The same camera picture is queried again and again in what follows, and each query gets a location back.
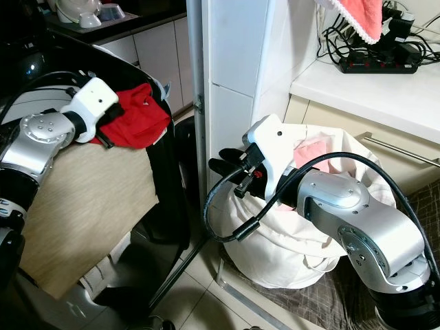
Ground red cloth garment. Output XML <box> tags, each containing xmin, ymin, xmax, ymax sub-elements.
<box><xmin>100</xmin><ymin>82</ymin><xmax>172</xmax><ymax>150</ymax></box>

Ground black top-load washing machine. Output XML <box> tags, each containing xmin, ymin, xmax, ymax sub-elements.
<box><xmin>0</xmin><ymin>27</ymin><xmax>198</xmax><ymax>314</ymax></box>

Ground pink garment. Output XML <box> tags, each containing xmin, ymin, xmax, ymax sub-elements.
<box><xmin>291</xmin><ymin>133</ymin><xmax>332</xmax><ymax>171</ymax></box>

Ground beige cloth sheet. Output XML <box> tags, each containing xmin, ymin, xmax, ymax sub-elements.
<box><xmin>0</xmin><ymin>146</ymin><xmax>160</xmax><ymax>300</ymax></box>

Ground white fabric laundry bag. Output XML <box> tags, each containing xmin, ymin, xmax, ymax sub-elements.
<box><xmin>209</xmin><ymin>124</ymin><xmax>415</xmax><ymax>290</ymax></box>

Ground white kitchen cabinet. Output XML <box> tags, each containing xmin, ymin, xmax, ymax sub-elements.
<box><xmin>95</xmin><ymin>16</ymin><xmax>197</xmax><ymax>118</ymax></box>

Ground small white bowl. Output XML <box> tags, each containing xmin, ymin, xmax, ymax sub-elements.
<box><xmin>79</xmin><ymin>12</ymin><xmax>105</xmax><ymax>29</ymax></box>

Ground glass bowl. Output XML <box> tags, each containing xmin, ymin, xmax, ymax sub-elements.
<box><xmin>98</xmin><ymin>3</ymin><xmax>127</xmax><ymax>23</ymax></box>

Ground beige counter cabinet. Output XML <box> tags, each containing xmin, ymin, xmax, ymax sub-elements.
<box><xmin>283</xmin><ymin>58</ymin><xmax>440</xmax><ymax>200</ymax></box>

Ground black power strip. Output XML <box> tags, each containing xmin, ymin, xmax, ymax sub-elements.
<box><xmin>338</xmin><ymin>58</ymin><xmax>419</xmax><ymax>75</ymax></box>

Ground pink towel with white trim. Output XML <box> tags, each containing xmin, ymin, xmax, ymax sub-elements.
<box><xmin>329</xmin><ymin>0</ymin><xmax>384</xmax><ymax>45</ymax></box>

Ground black power adapter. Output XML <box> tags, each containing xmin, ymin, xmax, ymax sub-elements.
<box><xmin>388</xmin><ymin>10</ymin><xmax>418</xmax><ymax>43</ymax></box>

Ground metal door frame rail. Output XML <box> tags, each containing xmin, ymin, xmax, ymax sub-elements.
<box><xmin>184</xmin><ymin>0</ymin><xmax>212</xmax><ymax>248</ymax></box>

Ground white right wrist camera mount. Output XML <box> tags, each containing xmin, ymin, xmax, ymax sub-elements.
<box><xmin>242</xmin><ymin>114</ymin><xmax>298</xmax><ymax>201</ymax></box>

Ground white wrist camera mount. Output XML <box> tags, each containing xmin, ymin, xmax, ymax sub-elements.
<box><xmin>60</xmin><ymin>77</ymin><xmax>120</xmax><ymax>144</ymax></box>
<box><xmin>242</xmin><ymin>114</ymin><xmax>298</xmax><ymax>201</ymax></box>

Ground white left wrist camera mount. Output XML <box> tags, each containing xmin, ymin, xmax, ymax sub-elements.
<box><xmin>60</xmin><ymin>77</ymin><xmax>120</xmax><ymax>144</ymax></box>

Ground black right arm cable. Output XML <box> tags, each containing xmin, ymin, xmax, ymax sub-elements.
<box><xmin>203</xmin><ymin>151</ymin><xmax>404</xmax><ymax>243</ymax></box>

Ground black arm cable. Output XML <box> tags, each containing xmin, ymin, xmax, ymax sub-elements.
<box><xmin>0</xmin><ymin>71</ymin><xmax>87</xmax><ymax>131</ymax></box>
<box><xmin>203</xmin><ymin>151</ymin><xmax>404</xmax><ymax>243</ymax></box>

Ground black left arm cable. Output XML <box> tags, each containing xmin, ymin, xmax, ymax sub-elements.
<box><xmin>0</xmin><ymin>71</ymin><xmax>87</xmax><ymax>131</ymax></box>

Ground metal drawer handle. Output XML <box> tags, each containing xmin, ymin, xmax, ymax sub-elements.
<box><xmin>360</xmin><ymin>132</ymin><xmax>440</xmax><ymax>167</ymax></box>

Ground tangled black power cables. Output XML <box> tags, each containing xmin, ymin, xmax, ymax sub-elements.
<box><xmin>318</xmin><ymin>10</ymin><xmax>440</xmax><ymax>64</ymax></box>

